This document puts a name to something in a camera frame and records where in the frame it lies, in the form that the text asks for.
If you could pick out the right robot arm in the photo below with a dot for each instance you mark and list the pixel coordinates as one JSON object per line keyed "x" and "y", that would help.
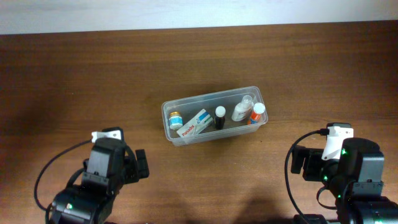
{"x": 355, "y": 180}

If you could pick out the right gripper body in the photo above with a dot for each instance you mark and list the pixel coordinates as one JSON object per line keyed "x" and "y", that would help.
{"x": 299, "y": 159}

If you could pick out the dark bottle white cap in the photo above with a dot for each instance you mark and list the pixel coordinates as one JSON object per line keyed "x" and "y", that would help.
{"x": 220, "y": 112}

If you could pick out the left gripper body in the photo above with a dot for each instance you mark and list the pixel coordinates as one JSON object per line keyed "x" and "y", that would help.
{"x": 141, "y": 163}

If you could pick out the clear plastic container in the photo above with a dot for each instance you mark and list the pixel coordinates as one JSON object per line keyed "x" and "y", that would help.
{"x": 189, "y": 107}

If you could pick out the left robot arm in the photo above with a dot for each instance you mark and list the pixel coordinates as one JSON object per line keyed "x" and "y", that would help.
{"x": 92, "y": 190}

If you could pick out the white Panadol box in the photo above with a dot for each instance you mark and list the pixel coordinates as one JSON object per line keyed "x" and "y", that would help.
{"x": 196, "y": 125}

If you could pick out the white squeeze bottle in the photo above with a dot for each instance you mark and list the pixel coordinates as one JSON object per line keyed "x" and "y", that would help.
{"x": 243, "y": 109}

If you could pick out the small jar gold lid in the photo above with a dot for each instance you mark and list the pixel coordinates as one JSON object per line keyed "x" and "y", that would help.
{"x": 175, "y": 120}

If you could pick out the orange tube white cap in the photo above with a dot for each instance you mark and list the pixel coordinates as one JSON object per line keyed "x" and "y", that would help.
{"x": 258, "y": 114}

